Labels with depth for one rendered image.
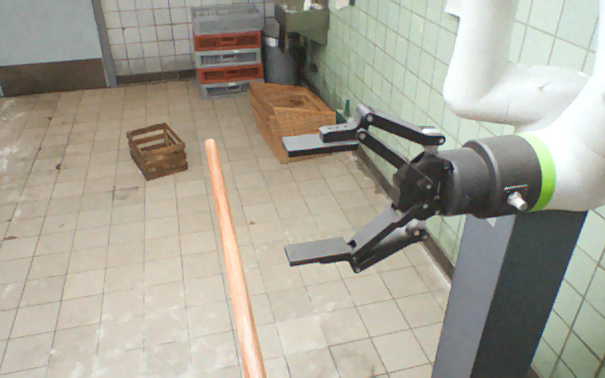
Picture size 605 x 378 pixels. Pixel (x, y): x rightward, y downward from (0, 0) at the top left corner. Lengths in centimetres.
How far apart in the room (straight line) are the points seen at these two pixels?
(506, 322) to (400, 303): 121
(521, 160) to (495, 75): 52
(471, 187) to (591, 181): 14
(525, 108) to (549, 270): 42
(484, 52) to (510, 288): 58
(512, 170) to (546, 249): 72
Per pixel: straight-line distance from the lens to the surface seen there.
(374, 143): 50
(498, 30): 102
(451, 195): 56
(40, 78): 545
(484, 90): 109
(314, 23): 417
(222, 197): 107
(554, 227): 125
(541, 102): 111
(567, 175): 61
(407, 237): 59
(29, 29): 533
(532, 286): 135
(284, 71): 488
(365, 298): 255
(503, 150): 58
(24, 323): 275
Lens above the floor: 178
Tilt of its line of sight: 32 degrees down
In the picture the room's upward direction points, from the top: straight up
